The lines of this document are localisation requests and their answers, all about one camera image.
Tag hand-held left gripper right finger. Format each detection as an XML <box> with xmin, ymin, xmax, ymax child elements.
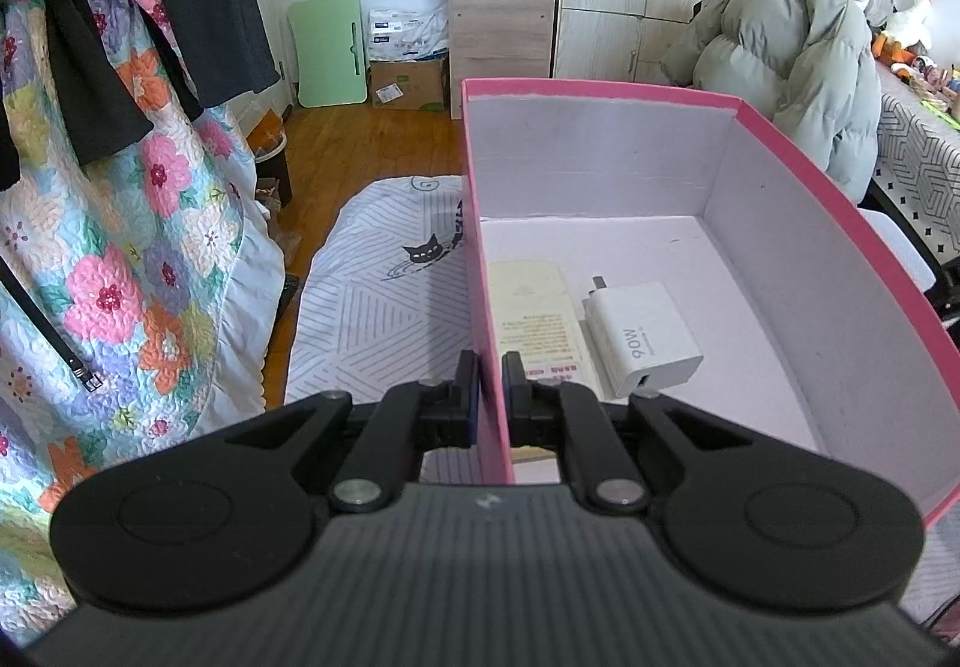
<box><xmin>500</xmin><ymin>351</ymin><xmax>755</xmax><ymax>517</ymax></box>

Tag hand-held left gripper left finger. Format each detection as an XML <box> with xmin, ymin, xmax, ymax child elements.
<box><xmin>225</xmin><ymin>350</ymin><xmax>482</xmax><ymax>515</ymax></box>

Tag white charger with grey print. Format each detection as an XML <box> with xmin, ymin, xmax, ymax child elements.
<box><xmin>583</xmin><ymin>276</ymin><xmax>705</xmax><ymax>400</ymax></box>

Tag pink cardboard box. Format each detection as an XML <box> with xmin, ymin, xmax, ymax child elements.
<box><xmin>459</xmin><ymin>77</ymin><xmax>960</xmax><ymax>534</ymax></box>

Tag cat print white mat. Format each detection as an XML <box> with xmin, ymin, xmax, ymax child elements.
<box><xmin>284</xmin><ymin>175</ymin><xmax>482</xmax><ymax>414</ymax></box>

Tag small black stool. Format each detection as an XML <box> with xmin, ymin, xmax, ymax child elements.
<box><xmin>253</xmin><ymin>148</ymin><xmax>294</xmax><ymax>212</ymax></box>

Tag brown cardboard box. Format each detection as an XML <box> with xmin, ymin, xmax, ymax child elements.
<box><xmin>369</xmin><ymin>56</ymin><xmax>451</xmax><ymax>113</ymax></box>

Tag floral quilt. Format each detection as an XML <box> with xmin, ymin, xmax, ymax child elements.
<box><xmin>0</xmin><ymin>0</ymin><xmax>287</xmax><ymax>647</ymax></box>

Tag wooden shelf unit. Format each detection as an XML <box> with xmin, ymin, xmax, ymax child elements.
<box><xmin>439</xmin><ymin>0</ymin><xmax>560</xmax><ymax>121</ymax></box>

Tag white tissue pack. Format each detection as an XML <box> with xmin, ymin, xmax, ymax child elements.
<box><xmin>367</xmin><ymin>5</ymin><xmax>452</xmax><ymax>65</ymax></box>

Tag green folding table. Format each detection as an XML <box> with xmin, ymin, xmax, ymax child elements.
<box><xmin>287</xmin><ymin>0</ymin><xmax>371</xmax><ymax>110</ymax></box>

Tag black belt with buckle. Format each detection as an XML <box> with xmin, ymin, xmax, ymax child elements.
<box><xmin>0</xmin><ymin>257</ymin><xmax>107</xmax><ymax>396</ymax></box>

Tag black chair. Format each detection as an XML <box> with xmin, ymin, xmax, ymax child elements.
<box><xmin>857</xmin><ymin>181</ymin><xmax>960</xmax><ymax>332</ymax></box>

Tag grey puffer jacket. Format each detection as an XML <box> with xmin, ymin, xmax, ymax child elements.
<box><xmin>660</xmin><ymin>0</ymin><xmax>883</xmax><ymax>204</ymax></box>

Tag white geometric patterned bedsheet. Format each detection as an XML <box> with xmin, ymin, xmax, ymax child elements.
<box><xmin>872</xmin><ymin>83</ymin><xmax>960</xmax><ymax>264</ymax></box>

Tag black hanging coat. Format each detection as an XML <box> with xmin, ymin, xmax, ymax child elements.
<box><xmin>0</xmin><ymin>0</ymin><xmax>156</xmax><ymax>189</ymax></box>

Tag white goose plush toy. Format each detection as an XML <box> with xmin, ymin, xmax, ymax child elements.
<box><xmin>883</xmin><ymin>0</ymin><xmax>935</xmax><ymax>50</ymax></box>

